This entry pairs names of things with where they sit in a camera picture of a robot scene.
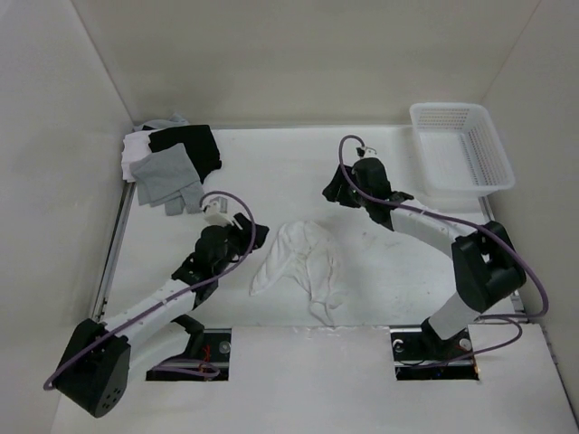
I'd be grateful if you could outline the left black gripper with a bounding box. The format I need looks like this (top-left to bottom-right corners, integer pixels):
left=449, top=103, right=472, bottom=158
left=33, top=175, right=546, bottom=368
left=214, top=213, right=268, bottom=276

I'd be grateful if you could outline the white tank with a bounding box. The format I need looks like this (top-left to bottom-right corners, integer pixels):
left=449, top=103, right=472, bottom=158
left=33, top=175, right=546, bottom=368
left=121, top=130, right=151, bottom=183
left=249, top=221, right=348, bottom=326

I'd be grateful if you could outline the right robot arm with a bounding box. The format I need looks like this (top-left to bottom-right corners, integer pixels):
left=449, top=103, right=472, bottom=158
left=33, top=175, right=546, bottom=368
left=322, top=157, right=527, bottom=358

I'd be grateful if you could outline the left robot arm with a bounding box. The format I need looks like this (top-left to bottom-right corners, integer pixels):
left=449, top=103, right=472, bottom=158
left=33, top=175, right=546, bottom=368
left=43, top=212, right=270, bottom=418

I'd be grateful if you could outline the folded black tank top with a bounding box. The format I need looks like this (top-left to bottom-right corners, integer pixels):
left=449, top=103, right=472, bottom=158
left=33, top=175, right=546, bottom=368
left=149, top=125, right=223, bottom=183

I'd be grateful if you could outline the folded grey tank top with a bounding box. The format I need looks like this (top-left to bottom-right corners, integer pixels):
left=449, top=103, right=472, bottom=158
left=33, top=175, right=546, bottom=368
left=129, top=143, right=204, bottom=216

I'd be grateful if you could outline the folded white tank top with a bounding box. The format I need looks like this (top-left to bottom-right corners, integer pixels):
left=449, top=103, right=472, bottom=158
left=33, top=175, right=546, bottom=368
left=121, top=130, right=151, bottom=183

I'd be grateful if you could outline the white plastic basket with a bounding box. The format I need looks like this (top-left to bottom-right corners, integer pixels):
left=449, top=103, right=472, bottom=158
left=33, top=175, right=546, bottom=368
left=409, top=102, right=516, bottom=199

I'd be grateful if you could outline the light grey folded top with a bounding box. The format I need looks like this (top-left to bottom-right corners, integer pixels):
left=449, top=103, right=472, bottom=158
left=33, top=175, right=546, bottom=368
left=133, top=113, right=189, bottom=132

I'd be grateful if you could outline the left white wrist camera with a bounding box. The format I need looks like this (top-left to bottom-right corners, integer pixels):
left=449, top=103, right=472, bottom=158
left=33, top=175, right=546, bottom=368
left=202, top=195, right=233, bottom=227

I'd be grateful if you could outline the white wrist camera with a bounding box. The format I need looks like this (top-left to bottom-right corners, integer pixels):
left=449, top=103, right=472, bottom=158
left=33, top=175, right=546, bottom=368
left=356, top=146, right=377, bottom=159
left=202, top=195, right=233, bottom=227

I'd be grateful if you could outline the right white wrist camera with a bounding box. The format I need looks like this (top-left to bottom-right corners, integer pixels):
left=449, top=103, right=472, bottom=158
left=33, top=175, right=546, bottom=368
left=356, top=146, right=377, bottom=159

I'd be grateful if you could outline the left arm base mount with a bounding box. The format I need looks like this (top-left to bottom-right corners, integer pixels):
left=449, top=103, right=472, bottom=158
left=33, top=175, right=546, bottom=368
left=146, top=315, right=232, bottom=382

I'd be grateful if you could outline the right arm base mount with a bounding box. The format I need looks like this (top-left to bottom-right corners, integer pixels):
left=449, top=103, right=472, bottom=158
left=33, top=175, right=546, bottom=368
left=390, top=325, right=479, bottom=381

